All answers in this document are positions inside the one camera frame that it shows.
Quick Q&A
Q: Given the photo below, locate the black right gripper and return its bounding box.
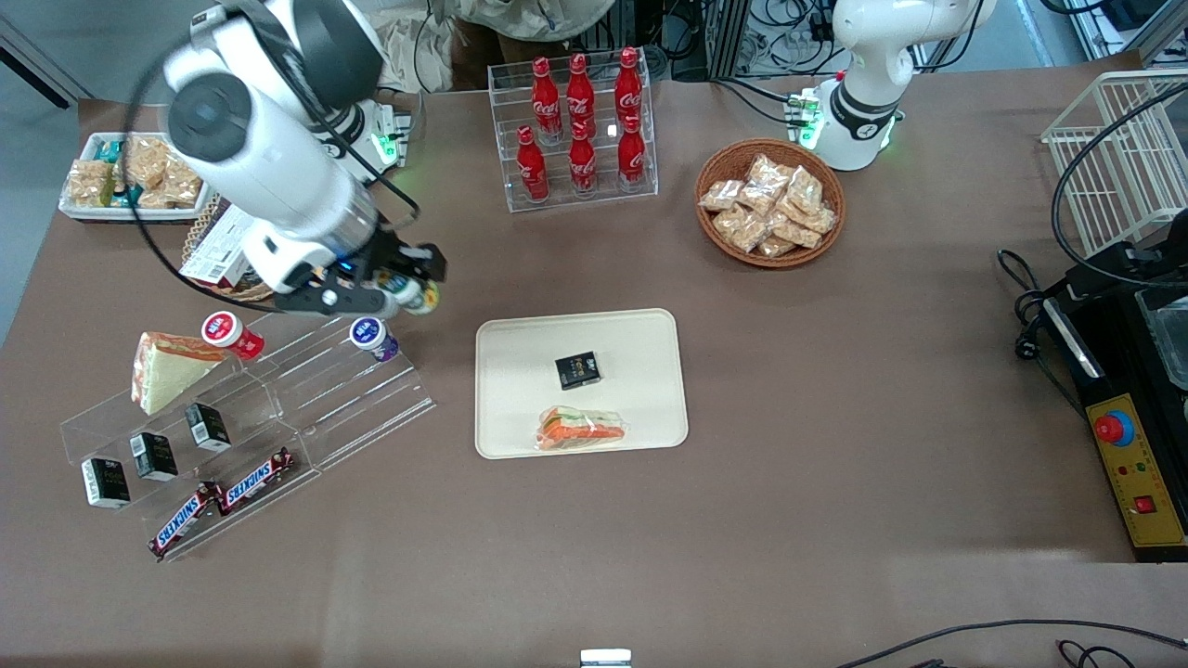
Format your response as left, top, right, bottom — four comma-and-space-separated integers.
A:
323, 228, 448, 302

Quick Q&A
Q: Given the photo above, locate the green gum canister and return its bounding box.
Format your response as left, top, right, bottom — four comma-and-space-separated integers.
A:
397, 276, 441, 317

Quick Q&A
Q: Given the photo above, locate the purple gum canister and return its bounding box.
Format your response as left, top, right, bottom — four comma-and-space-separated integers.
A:
349, 315, 401, 364

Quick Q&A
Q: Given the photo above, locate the red gum canister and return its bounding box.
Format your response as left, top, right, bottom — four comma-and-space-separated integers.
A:
201, 312, 266, 362

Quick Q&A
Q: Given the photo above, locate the cream plastic tray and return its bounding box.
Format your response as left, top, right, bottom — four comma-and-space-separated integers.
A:
474, 308, 690, 460

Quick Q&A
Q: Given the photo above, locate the clear acrylic stepped shelf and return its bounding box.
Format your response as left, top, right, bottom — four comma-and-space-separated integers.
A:
60, 308, 437, 562

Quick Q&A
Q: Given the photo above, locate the red Coca-Cola bottle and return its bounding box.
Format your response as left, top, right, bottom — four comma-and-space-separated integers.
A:
567, 121, 599, 198
617, 114, 648, 193
515, 126, 550, 203
565, 53, 597, 133
614, 47, 644, 127
530, 56, 563, 142

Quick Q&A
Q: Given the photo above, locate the black gold-print small box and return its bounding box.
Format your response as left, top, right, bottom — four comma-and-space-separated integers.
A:
555, 352, 602, 392

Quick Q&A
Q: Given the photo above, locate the white and maroon carton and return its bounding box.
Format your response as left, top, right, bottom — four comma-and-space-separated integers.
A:
181, 204, 257, 289

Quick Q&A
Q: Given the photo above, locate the clear acrylic bottle rack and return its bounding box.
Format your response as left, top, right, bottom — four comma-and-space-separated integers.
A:
487, 56, 660, 215

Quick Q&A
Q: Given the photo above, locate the oval light wicker basket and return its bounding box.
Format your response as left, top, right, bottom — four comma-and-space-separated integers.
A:
181, 198, 279, 303

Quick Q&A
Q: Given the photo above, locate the wrapped orange-filling sandwich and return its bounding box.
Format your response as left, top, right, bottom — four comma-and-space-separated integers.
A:
536, 405, 627, 454

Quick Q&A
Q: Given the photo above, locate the clear bag of rice snacks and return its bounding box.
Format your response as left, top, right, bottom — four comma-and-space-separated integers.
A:
67, 160, 118, 209
119, 135, 174, 186
139, 156, 207, 209

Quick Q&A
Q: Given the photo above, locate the black white-label small box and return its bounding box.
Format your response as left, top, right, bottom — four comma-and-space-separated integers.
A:
184, 402, 232, 454
81, 456, 132, 509
129, 431, 179, 482

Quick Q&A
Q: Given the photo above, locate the Snickers chocolate bar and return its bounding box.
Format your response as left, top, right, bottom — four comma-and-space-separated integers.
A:
215, 447, 295, 516
148, 482, 224, 560

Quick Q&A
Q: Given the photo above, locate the wrapped triangular white sandwich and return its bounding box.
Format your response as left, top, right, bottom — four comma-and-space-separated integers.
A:
130, 331, 226, 416

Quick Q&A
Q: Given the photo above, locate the person in white clothing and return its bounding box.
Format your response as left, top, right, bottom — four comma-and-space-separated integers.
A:
453, 0, 617, 44

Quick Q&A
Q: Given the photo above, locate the round brown wicker basket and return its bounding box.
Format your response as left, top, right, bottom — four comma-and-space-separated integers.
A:
694, 138, 846, 270

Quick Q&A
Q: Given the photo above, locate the white rectangular serving dish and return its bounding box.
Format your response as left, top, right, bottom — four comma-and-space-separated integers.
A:
58, 132, 216, 225

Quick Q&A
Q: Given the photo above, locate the black control box yellow panel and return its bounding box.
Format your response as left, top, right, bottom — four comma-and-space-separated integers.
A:
1039, 288, 1188, 564

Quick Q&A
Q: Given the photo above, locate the black device with clamp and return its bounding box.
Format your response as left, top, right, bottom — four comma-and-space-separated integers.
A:
1063, 210, 1188, 300

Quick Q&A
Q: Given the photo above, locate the red emergency stop button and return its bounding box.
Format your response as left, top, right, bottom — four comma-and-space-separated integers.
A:
1093, 410, 1136, 447

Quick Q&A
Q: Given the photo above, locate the clear plastic container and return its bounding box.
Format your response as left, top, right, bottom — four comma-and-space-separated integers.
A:
1137, 288, 1188, 391

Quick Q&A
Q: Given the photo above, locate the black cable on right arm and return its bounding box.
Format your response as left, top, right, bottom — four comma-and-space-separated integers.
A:
123, 0, 420, 312

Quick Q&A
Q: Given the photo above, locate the black cable with plug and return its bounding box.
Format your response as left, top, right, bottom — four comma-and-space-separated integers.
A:
997, 248, 1054, 364

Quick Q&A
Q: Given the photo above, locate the long black looping cable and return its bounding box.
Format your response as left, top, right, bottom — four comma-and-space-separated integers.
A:
1050, 83, 1188, 290

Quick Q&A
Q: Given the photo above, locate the thin black floor cable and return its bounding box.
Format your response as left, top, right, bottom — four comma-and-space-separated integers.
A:
833, 619, 1188, 668

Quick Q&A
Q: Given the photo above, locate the white wire basket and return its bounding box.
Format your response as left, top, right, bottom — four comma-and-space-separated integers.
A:
1040, 70, 1188, 261

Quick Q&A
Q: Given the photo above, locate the curled black cable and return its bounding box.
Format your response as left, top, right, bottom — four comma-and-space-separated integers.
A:
1056, 639, 1139, 668

